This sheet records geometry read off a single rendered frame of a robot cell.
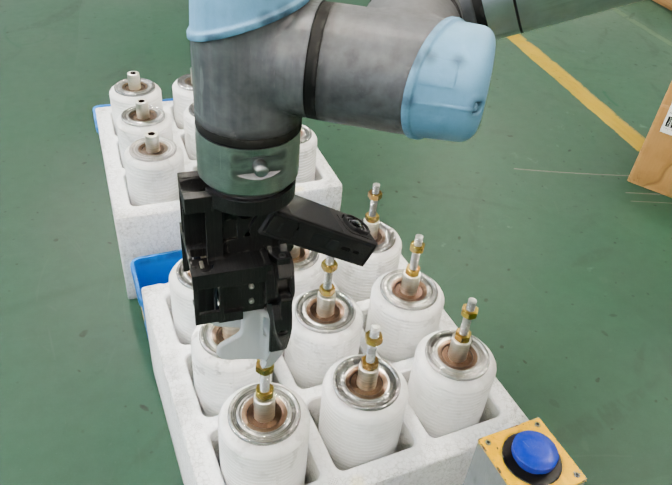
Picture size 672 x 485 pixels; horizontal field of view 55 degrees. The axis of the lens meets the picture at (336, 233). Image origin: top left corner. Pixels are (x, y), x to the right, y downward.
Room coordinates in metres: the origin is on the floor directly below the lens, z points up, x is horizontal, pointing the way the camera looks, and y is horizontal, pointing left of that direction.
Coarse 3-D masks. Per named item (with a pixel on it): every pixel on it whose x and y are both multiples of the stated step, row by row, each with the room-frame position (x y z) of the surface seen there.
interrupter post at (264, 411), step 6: (258, 402) 0.40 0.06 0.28; (264, 402) 0.40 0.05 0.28; (270, 402) 0.40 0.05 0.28; (258, 408) 0.40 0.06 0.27; (264, 408) 0.40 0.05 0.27; (270, 408) 0.40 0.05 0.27; (258, 414) 0.40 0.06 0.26; (264, 414) 0.40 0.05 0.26; (270, 414) 0.40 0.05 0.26; (258, 420) 0.40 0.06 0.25; (264, 420) 0.40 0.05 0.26; (270, 420) 0.40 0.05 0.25
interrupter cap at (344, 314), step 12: (300, 300) 0.58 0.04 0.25; (312, 300) 0.58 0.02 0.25; (336, 300) 0.59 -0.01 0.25; (348, 300) 0.59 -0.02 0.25; (300, 312) 0.56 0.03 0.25; (312, 312) 0.57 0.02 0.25; (336, 312) 0.57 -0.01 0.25; (348, 312) 0.57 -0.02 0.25; (312, 324) 0.54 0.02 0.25; (324, 324) 0.54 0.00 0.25; (336, 324) 0.55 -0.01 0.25; (348, 324) 0.55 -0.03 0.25
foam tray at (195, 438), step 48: (144, 288) 0.65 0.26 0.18; (336, 288) 0.69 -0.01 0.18; (192, 384) 0.50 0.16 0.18; (288, 384) 0.51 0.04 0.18; (192, 432) 0.43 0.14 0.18; (480, 432) 0.47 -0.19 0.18; (192, 480) 0.39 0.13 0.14; (336, 480) 0.39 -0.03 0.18; (384, 480) 0.39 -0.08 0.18; (432, 480) 0.42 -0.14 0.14
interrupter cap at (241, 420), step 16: (256, 384) 0.44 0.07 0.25; (272, 384) 0.45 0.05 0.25; (240, 400) 0.42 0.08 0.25; (288, 400) 0.43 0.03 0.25; (240, 416) 0.40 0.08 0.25; (288, 416) 0.41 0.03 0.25; (240, 432) 0.38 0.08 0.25; (256, 432) 0.39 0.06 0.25; (272, 432) 0.39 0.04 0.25; (288, 432) 0.39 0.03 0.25
